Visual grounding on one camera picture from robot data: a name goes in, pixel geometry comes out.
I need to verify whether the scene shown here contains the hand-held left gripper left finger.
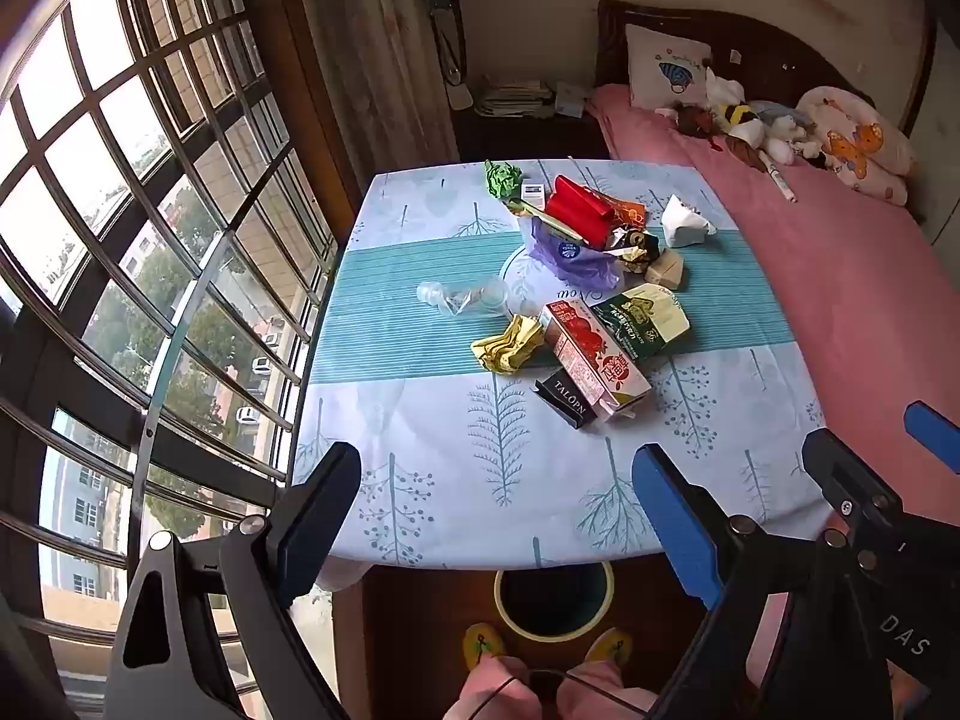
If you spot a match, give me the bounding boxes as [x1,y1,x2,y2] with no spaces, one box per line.
[109,441,362,720]

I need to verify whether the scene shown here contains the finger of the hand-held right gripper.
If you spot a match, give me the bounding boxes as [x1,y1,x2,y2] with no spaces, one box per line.
[801,427,905,541]
[904,401,960,475]

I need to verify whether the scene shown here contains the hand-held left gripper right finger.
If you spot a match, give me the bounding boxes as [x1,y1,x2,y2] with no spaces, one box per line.
[631,444,852,720]

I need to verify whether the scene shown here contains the blue trash bin cream rim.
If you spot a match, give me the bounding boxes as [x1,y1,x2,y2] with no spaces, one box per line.
[493,559,616,642]

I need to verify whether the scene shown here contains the small black box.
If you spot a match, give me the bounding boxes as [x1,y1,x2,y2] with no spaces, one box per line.
[534,369,599,430]

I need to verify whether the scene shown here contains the red juice carton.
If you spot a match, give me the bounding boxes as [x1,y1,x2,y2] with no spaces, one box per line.
[541,297,652,425]

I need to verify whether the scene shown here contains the green yellow snack packet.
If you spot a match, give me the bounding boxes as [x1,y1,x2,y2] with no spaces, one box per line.
[591,283,691,362]

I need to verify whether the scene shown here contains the yellow paper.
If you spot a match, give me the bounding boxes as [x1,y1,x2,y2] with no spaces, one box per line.
[471,315,546,374]

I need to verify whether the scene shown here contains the beige small carton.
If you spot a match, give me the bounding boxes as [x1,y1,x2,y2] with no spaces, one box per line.
[646,250,686,290]

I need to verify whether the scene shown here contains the clear crushed plastic bottle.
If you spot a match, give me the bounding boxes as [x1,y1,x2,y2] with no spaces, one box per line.
[416,277,511,320]

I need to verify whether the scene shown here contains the gold black wrapper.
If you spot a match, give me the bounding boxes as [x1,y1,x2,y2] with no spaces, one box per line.
[607,229,661,273]

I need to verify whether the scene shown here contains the purple plastic bag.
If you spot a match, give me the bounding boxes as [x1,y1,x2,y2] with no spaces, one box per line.
[520,216,623,290]

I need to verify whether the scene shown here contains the white paper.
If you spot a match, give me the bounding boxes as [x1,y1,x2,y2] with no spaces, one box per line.
[660,195,719,248]

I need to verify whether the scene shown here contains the orange red foil wrapper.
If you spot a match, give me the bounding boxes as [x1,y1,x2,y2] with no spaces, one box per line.
[592,191,647,230]

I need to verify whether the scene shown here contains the green paper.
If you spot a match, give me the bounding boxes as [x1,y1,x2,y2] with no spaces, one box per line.
[484,160,524,203]

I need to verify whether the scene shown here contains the yellow knitted slipper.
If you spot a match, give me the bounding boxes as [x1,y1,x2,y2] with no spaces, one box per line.
[463,622,505,672]
[583,628,633,668]

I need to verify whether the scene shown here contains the tree print tablecloth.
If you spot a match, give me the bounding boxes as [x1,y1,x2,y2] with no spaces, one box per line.
[292,157,833,571]

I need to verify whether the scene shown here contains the pink bed sheet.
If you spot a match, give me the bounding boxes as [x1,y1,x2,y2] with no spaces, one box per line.
[587,82,960,691]

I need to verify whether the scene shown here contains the pink pants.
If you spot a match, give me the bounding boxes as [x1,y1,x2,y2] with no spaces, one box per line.
[442,652,661,720]

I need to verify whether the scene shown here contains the white marker pen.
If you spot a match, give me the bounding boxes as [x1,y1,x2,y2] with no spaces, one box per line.
[759,150,797,203]

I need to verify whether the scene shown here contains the butterfly print pillow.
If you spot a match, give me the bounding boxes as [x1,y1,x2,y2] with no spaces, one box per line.
[796,85,917,205]

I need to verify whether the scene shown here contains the white plush toy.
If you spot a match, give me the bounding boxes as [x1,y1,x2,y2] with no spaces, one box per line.
[757,116,818,166]

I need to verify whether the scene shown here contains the bee plush toy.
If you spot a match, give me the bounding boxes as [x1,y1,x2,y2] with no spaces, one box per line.
[709,101,766,143]

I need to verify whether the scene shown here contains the brown plush toy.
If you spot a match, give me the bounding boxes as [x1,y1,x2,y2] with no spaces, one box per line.
[671,105,725,140]

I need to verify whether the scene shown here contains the dark wooden nightstand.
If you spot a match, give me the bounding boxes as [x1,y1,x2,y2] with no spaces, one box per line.
[454,79,612,162]

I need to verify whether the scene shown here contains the dark wooden headboard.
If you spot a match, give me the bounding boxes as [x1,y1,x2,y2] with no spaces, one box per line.
[596,0,938,136]

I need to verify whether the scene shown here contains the white printed pillow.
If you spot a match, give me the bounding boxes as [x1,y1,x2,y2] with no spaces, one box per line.
[625,24,712,110]

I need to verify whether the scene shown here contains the stack of books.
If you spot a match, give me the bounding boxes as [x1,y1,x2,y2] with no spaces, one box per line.
[474,77,556,119]

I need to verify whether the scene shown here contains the grid window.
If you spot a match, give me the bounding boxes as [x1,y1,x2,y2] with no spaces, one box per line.
[0,0,338,720]

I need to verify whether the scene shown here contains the beige curtain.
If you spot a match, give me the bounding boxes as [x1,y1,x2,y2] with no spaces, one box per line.
[289,0,462,196]

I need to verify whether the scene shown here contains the thin black cable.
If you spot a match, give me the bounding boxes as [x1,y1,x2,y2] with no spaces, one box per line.
[472,671,653,720]

